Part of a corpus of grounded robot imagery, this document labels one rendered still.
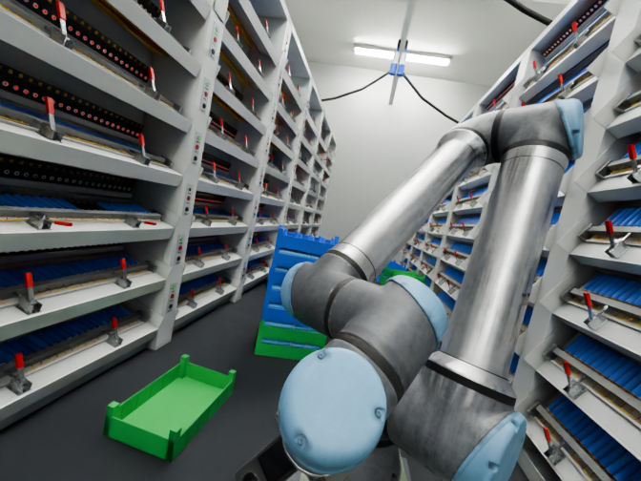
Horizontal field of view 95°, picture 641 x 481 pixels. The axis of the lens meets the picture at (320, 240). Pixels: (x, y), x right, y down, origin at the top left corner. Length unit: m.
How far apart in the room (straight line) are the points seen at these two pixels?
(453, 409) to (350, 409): 0.31
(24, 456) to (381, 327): 0.88
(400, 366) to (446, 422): 0.26
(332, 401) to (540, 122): 0.64
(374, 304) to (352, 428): 0.13
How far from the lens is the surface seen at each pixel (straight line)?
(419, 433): 0.59
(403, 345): 0.32
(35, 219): 0.91
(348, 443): 0.28
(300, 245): 1.25
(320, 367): 0.28
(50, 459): 1.01
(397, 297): 0.35
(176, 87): 1.31
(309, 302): 0.41
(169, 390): 1.16
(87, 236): 0.97
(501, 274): 0.60
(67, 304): 1.01
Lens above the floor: 0.65
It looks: 5 degrees down
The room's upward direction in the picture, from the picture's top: 12 degrees clockwise
